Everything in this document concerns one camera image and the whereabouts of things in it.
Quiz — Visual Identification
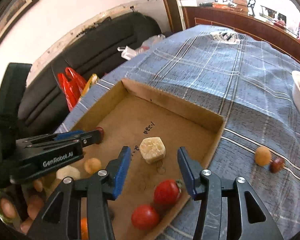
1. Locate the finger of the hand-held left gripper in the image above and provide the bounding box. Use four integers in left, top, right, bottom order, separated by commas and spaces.
79, 129, 103, 148
52, 130, 87, 140

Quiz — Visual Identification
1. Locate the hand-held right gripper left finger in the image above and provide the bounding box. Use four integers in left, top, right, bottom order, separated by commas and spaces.
26, 145, 132, 240

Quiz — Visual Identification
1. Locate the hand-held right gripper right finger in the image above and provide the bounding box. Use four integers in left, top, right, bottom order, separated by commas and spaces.
177, 147, 284, 240

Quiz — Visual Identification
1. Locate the beige sugarcane chunk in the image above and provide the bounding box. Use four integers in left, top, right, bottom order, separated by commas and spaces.
56, 165, 81, 180
139, 137, 167, 165

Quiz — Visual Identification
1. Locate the brown longan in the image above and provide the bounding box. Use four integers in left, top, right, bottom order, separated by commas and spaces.
254, 146, 272, 167
84, 157, 102, 175

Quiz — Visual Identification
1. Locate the red cherry tomato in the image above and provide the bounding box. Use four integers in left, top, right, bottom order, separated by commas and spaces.
154, 179, 185, 208
131, 204, 160, 230

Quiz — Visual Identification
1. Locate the shallow cardboard box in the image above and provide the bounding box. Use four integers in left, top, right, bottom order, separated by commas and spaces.
49, 78, 225, 240

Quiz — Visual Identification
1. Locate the orange tangerine with leaf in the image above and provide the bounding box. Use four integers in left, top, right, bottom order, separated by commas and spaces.
80, 217, 89, 240

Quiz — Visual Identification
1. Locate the person's left hand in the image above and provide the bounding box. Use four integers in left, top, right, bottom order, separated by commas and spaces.
0, 179, 60, 233

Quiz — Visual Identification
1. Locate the red plastic bag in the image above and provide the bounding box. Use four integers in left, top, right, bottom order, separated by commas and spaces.
57, 67, 87, 112

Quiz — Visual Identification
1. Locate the yellow snack packet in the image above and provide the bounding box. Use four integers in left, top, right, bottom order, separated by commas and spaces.
80, 73, 100, 97

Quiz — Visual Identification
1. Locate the black chair backrest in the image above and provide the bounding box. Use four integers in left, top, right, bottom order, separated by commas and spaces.
0, 63, 32, 140

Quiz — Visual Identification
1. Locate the black sofa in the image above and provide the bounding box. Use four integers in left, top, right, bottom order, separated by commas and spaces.
17, 12, 170, 137

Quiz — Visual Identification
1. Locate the blue plaid tablecloth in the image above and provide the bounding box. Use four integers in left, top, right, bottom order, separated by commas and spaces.
54, 24, 300, 240

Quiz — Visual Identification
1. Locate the clear plastic bag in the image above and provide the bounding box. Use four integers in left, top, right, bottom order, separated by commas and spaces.
140, 34, 165, 53

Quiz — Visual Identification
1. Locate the brown box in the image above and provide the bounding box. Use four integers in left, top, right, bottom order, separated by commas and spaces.
233, 0, 249, 14

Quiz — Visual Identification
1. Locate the black stand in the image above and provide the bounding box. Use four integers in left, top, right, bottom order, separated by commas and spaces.
247, 0, 256, 17

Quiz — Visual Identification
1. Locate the framed wall picture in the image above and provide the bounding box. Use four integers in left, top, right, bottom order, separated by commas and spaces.
0, 0, 39, 30

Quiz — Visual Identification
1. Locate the wooden door frame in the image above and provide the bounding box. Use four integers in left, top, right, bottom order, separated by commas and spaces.
157, 0, 188, 32

